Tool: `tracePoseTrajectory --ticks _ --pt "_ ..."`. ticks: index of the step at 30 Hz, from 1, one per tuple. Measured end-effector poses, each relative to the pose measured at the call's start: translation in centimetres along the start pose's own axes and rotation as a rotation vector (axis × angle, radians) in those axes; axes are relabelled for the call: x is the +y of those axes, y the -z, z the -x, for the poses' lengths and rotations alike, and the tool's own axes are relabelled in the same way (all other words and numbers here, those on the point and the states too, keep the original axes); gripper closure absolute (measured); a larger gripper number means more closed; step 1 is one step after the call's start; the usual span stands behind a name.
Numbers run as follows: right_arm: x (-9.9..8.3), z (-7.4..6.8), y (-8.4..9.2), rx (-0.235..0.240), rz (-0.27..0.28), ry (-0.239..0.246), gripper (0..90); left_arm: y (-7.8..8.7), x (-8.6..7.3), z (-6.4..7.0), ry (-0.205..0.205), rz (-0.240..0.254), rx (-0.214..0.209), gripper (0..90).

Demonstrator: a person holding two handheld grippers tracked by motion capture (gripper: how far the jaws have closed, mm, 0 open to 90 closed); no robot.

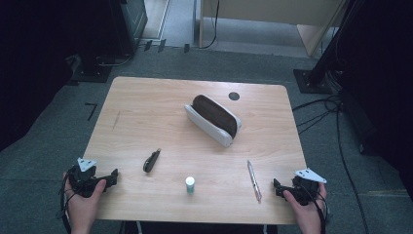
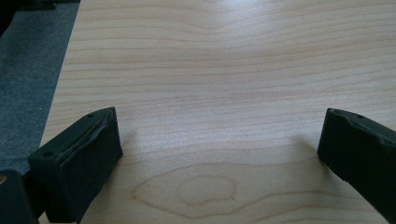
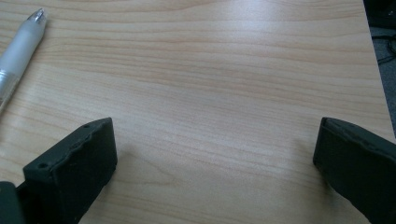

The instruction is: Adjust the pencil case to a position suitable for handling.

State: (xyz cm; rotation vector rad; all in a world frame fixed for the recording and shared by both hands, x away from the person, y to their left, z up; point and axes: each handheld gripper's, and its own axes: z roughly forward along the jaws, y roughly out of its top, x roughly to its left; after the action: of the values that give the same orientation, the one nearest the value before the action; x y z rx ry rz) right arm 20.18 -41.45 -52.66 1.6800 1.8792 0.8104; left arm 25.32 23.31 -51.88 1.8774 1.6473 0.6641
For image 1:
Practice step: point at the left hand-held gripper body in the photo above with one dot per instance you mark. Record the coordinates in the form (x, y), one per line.
(82, 182)

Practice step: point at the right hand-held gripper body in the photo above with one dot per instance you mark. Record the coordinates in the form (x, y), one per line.
(305, 191)

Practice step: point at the silver pen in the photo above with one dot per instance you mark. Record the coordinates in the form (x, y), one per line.
(254, 180)

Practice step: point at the white green glue stick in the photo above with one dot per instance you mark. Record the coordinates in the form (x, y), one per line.
(190, 184)

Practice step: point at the white pencil case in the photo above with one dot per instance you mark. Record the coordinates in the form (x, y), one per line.
(212, 118)

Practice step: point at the person's right hand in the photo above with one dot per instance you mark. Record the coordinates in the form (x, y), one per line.
(308, 217)

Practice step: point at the person's left hand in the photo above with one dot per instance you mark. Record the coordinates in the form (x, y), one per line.
(81, 211)

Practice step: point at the black round table grommet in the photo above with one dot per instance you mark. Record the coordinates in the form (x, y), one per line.
(234, 96)

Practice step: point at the black flat stand base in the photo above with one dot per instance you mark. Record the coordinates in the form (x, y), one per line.
(92, 74)

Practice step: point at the black stand with square base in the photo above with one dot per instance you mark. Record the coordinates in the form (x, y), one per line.
(313, 81)

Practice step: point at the dark curtain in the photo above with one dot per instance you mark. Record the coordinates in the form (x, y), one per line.
(29, 65)
(386, 81)

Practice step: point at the black cabinet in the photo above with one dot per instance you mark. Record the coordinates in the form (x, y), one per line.
(128, 26)

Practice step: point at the beige wooden furniture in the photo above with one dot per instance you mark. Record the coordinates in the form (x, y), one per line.
(276, 11)

